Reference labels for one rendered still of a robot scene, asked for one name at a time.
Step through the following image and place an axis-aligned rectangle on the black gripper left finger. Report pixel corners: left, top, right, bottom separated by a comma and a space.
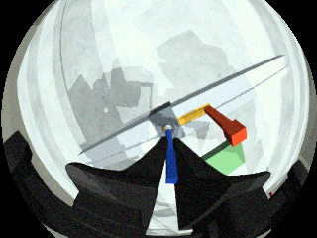
65, 136, 169, 230

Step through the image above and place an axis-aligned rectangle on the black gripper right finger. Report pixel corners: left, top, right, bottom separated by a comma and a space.
173, 138, 270, 231

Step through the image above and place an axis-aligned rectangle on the blue pin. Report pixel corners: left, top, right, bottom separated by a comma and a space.
165, 128, 178, 185

